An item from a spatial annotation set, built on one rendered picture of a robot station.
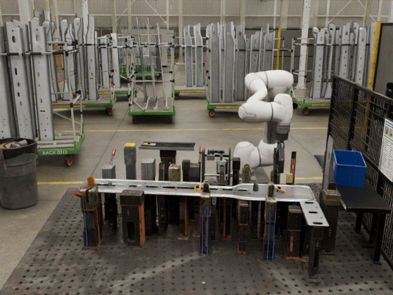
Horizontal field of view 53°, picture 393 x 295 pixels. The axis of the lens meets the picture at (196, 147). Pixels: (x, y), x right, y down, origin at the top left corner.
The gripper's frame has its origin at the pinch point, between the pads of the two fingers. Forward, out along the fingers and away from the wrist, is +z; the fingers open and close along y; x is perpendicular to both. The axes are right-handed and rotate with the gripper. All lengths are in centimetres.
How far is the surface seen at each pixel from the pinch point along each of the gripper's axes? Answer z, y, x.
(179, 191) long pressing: 15, 5, -57
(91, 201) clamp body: 15, 24, -103
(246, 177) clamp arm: 12.2, -13.8, -17.9
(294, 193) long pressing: 14.9, 2.3, 9.1
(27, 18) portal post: -98, -528, -415
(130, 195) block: 12, 21, -82
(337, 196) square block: 10.0, 16.8, 28.9
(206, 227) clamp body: 29, 21, -40
